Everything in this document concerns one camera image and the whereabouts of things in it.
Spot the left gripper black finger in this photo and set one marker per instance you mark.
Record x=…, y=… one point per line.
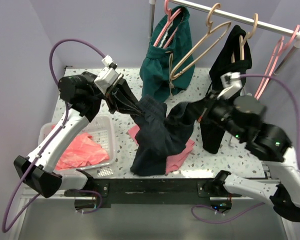
x=128, y=109
x=127, y=97

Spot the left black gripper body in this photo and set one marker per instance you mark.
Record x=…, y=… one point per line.
x=110, y=94

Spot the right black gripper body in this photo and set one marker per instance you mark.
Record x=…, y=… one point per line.
x=218, y=109

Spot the dark navy shorts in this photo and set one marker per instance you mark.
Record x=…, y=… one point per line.
x=160, y=135

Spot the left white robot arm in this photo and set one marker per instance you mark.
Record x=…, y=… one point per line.
x=84, y=92

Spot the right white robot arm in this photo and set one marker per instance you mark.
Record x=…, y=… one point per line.
x=242, y=117

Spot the green hanging shorts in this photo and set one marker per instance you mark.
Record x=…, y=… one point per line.
x=161, y=59

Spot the pink folded shorts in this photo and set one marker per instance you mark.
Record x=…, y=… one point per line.
x=173, y=162

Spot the black hanging shorts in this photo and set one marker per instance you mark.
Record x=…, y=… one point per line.
x=227, y=61

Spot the beige hanger with black shorts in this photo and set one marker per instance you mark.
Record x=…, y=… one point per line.
x=249, y=35

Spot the pink hanger with green shorts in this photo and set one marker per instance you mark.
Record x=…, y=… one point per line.
x=173, y=19

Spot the empty pink hanger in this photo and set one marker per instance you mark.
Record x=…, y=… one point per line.
x=278, y=50

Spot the white plastic laundry basket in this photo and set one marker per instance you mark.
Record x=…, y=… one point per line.
x=102, y=131

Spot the coral pink patterned garment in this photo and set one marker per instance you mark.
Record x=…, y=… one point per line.
x=82, y=152

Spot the metal clothes rack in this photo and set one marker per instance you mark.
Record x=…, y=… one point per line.
x=238, y=18

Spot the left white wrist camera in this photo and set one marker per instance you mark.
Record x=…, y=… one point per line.
x=108, y=77

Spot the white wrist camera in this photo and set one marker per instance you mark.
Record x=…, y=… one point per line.
x=108, y=77
x=231, y=83

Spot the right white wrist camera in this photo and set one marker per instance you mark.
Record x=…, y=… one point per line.
x=231, y=83

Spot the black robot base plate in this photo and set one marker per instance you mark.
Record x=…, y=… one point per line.
x=151, y=191

